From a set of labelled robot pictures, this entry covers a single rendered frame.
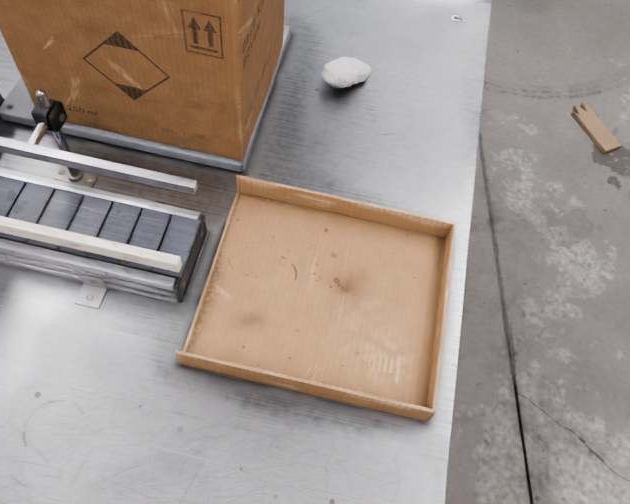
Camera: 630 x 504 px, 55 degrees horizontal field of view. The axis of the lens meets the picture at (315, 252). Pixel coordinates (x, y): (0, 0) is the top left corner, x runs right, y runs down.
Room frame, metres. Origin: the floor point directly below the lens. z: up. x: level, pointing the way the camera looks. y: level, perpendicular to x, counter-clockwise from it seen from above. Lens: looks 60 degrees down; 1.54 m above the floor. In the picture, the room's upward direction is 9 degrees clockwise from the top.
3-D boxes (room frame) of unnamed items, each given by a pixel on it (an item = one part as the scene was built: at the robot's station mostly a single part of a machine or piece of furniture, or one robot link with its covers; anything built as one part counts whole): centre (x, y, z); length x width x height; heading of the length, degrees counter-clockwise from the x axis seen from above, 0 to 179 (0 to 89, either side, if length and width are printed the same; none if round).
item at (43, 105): (0.44, 0.34, 0.91); 0.07 x 0.03 x 0.16; 176
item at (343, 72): (0.73, 0.00, 0.85); 0.08 x 0.07 x 0.04; 99
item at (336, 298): (0.35, -0.02, 0.85); 0.30 x 0.26 x 0.04; 86
